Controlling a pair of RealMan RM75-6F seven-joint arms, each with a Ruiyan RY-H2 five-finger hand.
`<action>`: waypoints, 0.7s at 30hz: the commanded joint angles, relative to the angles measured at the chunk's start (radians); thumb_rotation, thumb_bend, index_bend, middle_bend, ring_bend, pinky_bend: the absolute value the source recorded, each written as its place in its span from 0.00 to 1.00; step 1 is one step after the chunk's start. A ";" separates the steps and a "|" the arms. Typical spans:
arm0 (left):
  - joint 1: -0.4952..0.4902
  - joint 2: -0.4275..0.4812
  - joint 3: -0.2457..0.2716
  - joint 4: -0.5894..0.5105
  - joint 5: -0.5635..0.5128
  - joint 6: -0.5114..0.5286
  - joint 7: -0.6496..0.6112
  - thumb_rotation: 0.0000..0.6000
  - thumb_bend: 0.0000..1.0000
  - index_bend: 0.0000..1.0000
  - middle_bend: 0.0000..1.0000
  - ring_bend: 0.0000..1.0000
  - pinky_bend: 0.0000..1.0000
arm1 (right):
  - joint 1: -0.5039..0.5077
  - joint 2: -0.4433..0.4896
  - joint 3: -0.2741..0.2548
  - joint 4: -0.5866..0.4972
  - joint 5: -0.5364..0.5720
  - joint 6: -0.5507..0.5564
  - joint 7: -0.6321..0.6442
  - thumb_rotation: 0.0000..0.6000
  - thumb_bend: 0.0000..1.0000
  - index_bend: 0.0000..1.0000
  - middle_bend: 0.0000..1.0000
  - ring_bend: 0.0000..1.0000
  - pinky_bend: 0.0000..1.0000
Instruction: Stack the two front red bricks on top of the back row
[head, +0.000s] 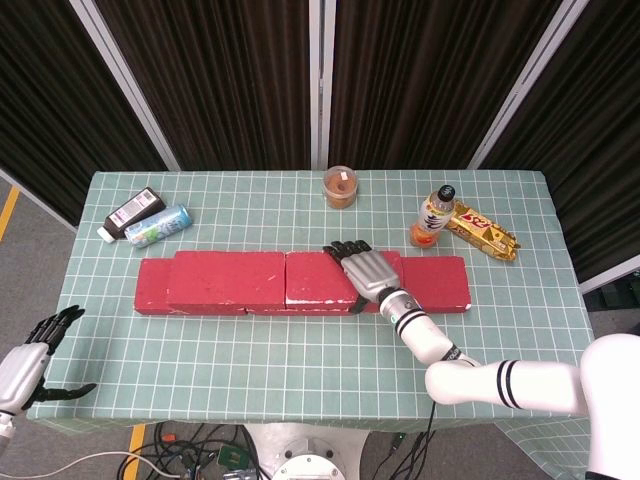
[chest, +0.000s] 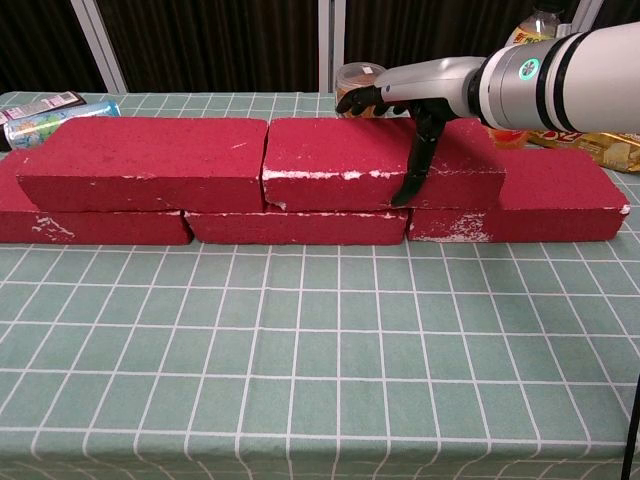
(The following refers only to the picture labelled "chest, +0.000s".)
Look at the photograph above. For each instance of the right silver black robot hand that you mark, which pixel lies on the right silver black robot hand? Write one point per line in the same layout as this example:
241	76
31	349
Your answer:
425	80

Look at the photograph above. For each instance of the red foam brick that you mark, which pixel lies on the red foam brick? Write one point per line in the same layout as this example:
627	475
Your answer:
300	227
340	150
140	155
550	200
100	227

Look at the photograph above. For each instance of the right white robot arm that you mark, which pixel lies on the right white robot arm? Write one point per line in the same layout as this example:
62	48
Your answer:
575	80

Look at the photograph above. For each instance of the clear jar of rubber bands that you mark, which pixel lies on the clear jar of rubber bands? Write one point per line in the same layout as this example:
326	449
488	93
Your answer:
357	75

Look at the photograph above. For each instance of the orange drink bottle white label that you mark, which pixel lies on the orange drink bottle white label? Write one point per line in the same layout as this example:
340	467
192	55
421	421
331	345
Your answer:
530	32

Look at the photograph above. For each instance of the gold snack package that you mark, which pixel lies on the gold snack package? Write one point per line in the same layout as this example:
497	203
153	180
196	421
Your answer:
615	150

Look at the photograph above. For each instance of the green checked tablecloth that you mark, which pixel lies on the green checked tablecloth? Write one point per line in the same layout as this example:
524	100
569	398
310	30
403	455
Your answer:
300	350

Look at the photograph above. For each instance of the light blue drink can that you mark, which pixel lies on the light blue drink can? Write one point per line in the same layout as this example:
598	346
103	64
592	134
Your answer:
45	125

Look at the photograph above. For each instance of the dark screen panel grey frame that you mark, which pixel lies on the dark screen panel grey frame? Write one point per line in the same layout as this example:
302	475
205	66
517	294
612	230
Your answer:
435	30
225	40
40	45
622	10

